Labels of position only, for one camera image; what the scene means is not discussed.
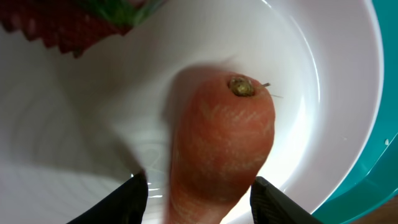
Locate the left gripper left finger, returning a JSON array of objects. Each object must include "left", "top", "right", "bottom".
[{"left": 68, "top": 171, "right": 149, "bottom": 224}]

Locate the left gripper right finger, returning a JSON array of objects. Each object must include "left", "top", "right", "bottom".
[{"left": 250, "top": 176, "right": 322, "bottom": 224}]

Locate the orange carrot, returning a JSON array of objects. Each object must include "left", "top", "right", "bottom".
[{"left": 165, "top": 72, "right": 275, "bottom": 223}]

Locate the pink round plate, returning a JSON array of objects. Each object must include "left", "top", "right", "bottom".
[{"left": 1, "top": 0, "right": 384, "bottom": 223}]

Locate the teal plastic tray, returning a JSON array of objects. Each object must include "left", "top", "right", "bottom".
[{"left": 313, "top": 0, "right": 397, "bottom": 223}]

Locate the red snack wrapper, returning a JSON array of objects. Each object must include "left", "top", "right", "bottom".
[{"left": 1, "top": 0, "right": 165, "bottom": 58}]

